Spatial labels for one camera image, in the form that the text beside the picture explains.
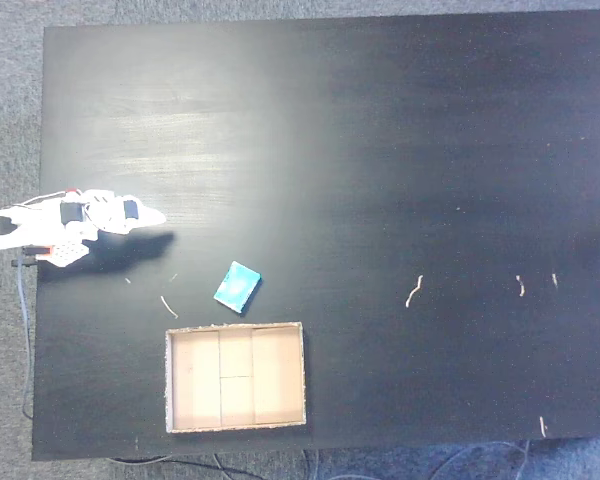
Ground grey cable with black plug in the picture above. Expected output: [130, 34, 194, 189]
[11, 257, 37, 421]

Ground green block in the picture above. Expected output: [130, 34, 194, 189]
[212, 260, 263, 315]

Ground red and white arm wires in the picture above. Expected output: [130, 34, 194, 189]
[22, 187, 82, 207]

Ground open cardboard box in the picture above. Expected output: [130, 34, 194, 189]
[164, 321, 308, 434]

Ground white perforated base plate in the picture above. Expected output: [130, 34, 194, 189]
[47, 238, 90, 268]

